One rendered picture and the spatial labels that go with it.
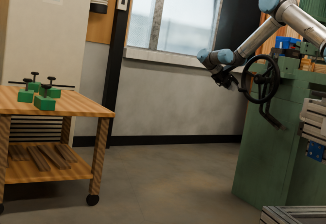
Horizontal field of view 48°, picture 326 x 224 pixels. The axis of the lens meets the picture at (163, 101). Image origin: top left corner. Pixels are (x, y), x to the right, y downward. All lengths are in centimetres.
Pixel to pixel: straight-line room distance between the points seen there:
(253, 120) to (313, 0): 81
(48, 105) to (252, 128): 131
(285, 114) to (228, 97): 170
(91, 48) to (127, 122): 73
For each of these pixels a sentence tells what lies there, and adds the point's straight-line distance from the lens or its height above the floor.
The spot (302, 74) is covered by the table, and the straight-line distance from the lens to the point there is 224.
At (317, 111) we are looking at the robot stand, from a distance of 179.
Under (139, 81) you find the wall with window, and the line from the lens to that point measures 322.
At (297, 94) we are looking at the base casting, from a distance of 225.
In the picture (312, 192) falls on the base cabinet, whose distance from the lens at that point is 250.
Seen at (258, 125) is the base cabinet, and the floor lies 51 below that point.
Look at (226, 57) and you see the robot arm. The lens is 193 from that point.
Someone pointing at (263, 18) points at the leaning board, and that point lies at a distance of 398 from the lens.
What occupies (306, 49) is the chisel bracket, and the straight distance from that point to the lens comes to 242.
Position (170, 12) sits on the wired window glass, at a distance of 343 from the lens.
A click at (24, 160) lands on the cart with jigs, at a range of 216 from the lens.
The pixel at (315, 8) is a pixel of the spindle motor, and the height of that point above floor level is 126.
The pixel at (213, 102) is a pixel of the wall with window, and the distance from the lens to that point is 380.
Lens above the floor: 90
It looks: 8 degrees down
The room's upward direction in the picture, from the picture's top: 9 degrees clockwise
